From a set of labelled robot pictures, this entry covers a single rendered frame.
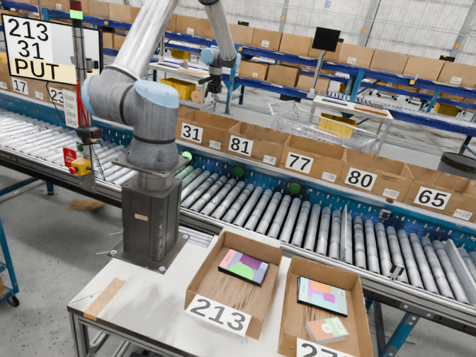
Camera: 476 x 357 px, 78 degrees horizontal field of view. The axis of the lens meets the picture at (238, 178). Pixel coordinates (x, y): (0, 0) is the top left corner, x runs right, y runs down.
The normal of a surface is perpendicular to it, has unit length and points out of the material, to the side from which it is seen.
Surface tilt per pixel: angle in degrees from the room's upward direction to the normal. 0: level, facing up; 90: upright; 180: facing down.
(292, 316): 1
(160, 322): 0
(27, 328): 0
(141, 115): 87
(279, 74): 89
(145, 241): 90
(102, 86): 49
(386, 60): 90
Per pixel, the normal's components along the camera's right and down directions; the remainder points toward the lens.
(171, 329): 0.15, -0.88
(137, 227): -0.26, 0.40
